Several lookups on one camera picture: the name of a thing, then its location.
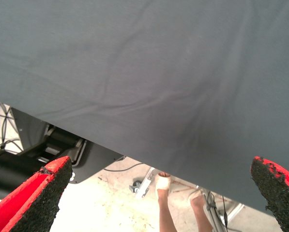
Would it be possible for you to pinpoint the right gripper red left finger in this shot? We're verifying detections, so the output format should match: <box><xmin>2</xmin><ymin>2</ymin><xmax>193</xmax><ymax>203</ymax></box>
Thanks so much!
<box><xmin>0</xmin><ymin>156</ymin><xmax>73</xmax><ymax>232</ymax></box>

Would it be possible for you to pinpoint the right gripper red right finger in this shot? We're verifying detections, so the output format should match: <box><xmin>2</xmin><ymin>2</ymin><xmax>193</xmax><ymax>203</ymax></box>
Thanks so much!
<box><xmin>250</xmin><ymin>156</ymin><xmax>289</xmax><ymax>232</ymax></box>

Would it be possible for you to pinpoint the aluminium table leg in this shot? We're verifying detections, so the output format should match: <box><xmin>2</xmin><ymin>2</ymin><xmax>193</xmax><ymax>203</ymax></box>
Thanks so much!
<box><xmin>221</xmin><ymin>203</ymin><xmax>245</xmax><ymax>223</ymax></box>
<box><xmin>134</xmin><ymin>166</ymin><xmax>157</xmax><ymax>199</ymax></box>

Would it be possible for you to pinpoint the grey metal stand pole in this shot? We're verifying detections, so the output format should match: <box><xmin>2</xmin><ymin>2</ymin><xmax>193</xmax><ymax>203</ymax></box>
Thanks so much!
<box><xmin>199</xmin><ymin>188</ymin><xmax>228</xmax><ymax>232</ymax></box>

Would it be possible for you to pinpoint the person leg with white shoe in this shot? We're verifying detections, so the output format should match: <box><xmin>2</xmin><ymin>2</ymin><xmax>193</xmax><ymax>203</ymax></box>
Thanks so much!
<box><xmin>187</xmin><ymin>190</ymin><xmax>214</xmax><ymax>232</ymax></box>
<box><xmin>156</xmin><ymin>172</ymin><xmax>178</xmax><ymax>232</ymax></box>

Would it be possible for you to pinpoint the grey caster wheel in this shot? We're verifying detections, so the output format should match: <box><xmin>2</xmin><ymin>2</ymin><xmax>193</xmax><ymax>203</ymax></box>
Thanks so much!
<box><xmin>129</xmin><ymin>180</ymin><xmax>144</xmax><ymax>194</ymax></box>

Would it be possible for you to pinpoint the dark grey table cloth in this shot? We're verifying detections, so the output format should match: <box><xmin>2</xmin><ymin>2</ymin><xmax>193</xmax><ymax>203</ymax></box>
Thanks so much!
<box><xmin>0</xmin><ymin>0</ymin><xmax>289</xmax><ymax>215</ymax></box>

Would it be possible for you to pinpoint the thin black hanging cable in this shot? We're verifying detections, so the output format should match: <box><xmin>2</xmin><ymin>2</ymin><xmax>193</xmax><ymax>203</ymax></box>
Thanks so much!
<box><xmin>221</xmin><ymin>195</ymin><xmax>229</xmax><ymax>230</ymax></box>

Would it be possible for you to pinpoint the black floor cable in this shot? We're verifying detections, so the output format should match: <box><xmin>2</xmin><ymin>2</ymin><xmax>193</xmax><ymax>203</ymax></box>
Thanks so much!
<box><xmin>0</xmin><ymin>135</ymin><xmax>23</xmax><ymax>157</ymax></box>
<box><xmin>0</xmin><ymin>98</ymin><xmax>21</xmax><ymax>136</ymax></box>
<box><xmin>103</xmin><ymin>162</ymin><xmax>145</xmax><ymax>173</ymax></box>

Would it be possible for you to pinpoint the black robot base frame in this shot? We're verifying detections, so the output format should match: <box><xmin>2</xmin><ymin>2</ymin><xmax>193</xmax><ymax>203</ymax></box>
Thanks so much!
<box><xmin>0</xmin><ymin>107</ymin><xmax>124</xmax><ymax>200</ymax></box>

